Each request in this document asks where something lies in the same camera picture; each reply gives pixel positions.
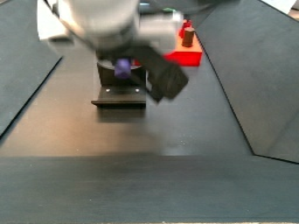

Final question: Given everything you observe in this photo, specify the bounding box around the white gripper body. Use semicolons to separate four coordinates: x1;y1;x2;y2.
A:
36;8;182;51

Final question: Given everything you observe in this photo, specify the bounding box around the purple round cylinder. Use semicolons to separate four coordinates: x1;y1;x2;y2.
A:
114;59;130;79

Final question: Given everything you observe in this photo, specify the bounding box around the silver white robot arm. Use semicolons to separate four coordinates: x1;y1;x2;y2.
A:
37;0;214;54

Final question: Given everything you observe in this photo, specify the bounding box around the red foam peg board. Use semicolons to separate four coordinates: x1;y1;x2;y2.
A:
137;19;201;67

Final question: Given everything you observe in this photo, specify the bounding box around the red star-shaped peg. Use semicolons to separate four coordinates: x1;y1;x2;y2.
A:
178;19;192;39

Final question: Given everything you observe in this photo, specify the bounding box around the dark brown cylinder peg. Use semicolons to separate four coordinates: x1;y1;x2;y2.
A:
181;27;194;47

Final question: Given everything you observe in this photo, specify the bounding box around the black curved cradle stand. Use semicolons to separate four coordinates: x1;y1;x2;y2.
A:
90;59;145;109

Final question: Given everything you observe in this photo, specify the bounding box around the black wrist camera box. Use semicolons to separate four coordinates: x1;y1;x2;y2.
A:
96;45;188;103

